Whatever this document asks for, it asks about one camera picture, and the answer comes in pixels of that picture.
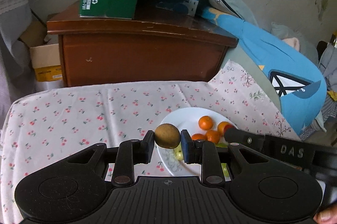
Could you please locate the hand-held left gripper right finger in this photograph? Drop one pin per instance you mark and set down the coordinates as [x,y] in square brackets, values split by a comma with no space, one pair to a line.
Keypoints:
[186,147]

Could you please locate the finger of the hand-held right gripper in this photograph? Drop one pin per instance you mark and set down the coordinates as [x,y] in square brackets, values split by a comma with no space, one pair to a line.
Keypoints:
[244,138]

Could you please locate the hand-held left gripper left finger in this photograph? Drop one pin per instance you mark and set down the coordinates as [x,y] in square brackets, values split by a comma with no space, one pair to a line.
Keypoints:
[150,146]

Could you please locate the green jujube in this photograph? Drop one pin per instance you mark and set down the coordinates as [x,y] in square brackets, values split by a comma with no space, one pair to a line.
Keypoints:
[222,145]
[225,171]
[179,155]

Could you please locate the orange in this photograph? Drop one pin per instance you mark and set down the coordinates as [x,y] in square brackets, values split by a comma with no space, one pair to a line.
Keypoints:
[198,137]
[205,122]
[212,136]
[222,126]

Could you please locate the brown kiwi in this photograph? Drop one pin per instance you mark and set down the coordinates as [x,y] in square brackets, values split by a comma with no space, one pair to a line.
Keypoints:
[167,136]

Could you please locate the white floral-print plate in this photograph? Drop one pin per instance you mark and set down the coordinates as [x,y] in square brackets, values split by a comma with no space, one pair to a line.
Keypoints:
[184,118]

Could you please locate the person's right hand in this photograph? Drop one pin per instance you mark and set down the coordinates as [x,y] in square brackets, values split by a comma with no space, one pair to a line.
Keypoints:
[327,216]

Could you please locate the cream pillow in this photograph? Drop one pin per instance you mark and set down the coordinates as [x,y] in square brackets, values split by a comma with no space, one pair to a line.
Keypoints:
[320,121]

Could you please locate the houndstooth bed sheet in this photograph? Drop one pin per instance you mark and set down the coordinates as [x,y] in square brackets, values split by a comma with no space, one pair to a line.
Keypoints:
[326,118]

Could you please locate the yellow packet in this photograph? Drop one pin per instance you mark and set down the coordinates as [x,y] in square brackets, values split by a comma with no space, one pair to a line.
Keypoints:
[332,95]

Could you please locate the olive green blanket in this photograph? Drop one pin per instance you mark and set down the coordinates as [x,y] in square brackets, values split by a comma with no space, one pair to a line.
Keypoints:
[250,67]

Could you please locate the blue plush pillow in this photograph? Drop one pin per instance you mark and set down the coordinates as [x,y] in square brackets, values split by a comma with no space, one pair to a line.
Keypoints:
[284,74]

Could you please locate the cherry-print tablecloth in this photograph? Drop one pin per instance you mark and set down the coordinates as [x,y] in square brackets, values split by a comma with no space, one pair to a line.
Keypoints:
[79,113]

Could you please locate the brown wooden nightstand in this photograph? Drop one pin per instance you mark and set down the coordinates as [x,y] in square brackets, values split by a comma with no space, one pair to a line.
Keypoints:
[137,58]

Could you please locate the grey cloth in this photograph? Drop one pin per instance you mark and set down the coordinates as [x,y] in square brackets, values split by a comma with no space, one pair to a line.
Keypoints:
[330,66]

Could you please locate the pink cloth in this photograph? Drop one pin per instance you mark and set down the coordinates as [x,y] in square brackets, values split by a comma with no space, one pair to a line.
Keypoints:
[291,43]

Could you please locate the pale green pillow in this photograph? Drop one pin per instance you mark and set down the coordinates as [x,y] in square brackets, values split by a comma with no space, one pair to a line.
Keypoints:
[308,42]

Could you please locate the open yellow cardboard box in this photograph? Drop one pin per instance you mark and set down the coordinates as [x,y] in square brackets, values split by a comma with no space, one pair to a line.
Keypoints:
[46,58]

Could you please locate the lilac fabric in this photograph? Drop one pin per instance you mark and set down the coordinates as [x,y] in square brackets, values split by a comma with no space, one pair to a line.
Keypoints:
[13,61]

